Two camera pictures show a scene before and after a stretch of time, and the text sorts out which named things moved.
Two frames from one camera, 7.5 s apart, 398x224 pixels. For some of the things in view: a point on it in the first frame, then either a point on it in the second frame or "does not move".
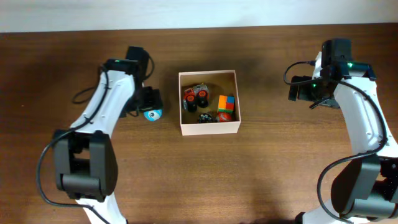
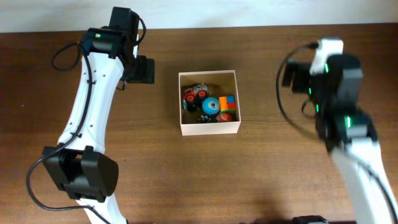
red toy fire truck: x=197 y=96 does not move
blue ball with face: x=153 y=115 to x=210 y=106
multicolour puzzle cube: x=226 y=103 does not move
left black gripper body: x=142 y=101 to x=138 y=71
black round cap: x=204 y=118 does not move
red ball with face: x=224 y=116 does not move
